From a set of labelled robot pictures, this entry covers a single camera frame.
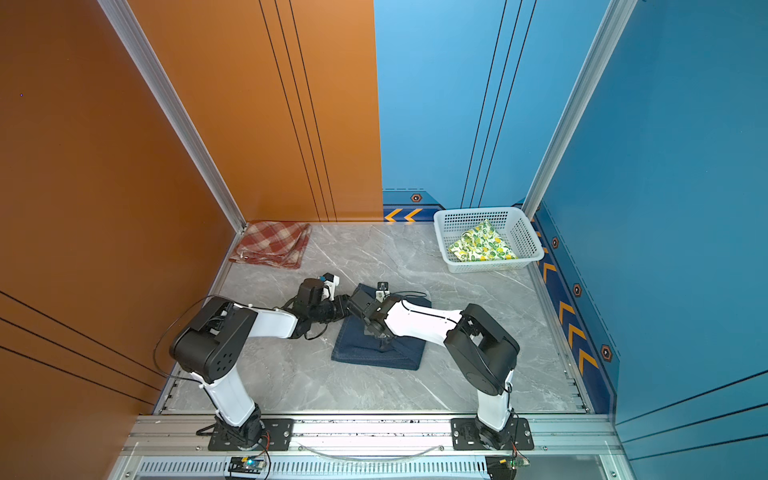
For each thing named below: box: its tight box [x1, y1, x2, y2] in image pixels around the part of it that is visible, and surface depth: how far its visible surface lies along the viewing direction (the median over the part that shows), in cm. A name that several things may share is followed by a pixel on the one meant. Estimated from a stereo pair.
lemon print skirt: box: [448, 219, 518, 262], surface depth 108 cm
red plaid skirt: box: [230, 221, 312, 269], surface depth 111 cm
